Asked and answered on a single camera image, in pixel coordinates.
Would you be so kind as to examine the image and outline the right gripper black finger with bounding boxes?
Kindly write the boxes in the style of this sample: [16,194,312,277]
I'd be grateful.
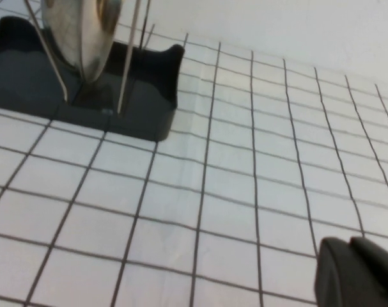
[314,235,388,307]

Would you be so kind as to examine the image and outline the steel pot lid black knob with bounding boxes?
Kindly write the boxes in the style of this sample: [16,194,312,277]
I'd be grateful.
[41,0,123,84]

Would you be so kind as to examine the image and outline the white black-grid tablecloth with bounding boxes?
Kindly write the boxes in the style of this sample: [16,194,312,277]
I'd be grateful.
[0,0,388,307]

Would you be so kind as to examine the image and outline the dark grey plastic drip tray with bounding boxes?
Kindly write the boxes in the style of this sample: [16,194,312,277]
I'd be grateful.
[0,15,185,143]

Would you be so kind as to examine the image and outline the chrome wire lid rack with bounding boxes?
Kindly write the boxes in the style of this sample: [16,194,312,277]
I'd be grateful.
[23,0,156,115]

